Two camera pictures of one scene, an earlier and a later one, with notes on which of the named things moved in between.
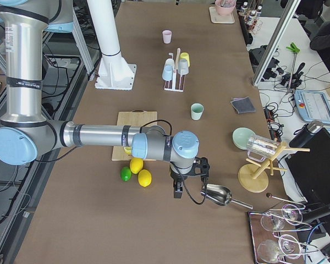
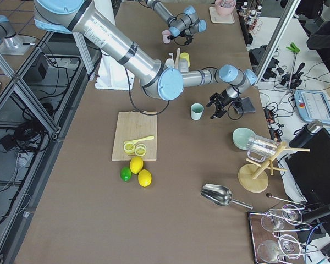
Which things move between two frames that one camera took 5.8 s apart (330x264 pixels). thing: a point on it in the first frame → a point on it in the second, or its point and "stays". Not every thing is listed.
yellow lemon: (144, 178) stays
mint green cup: (196, 111) stays
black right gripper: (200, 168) → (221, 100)
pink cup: (167, 36) stays
